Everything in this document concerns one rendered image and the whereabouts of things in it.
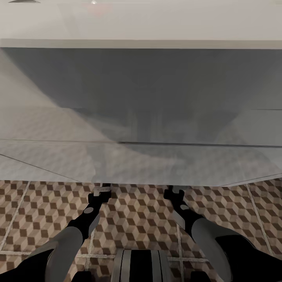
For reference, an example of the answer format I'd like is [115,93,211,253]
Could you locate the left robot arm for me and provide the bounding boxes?
[0,186,111,282]

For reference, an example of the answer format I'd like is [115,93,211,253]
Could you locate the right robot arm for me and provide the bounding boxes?
[164,185,282,282]

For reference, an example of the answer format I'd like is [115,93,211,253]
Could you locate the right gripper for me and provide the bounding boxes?
[164,188,184,203]

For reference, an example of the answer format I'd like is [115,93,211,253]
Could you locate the robot trunk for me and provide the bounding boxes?
[111,250,171,282]

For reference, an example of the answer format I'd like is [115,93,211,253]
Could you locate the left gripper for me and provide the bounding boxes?
[88,190,111,205]

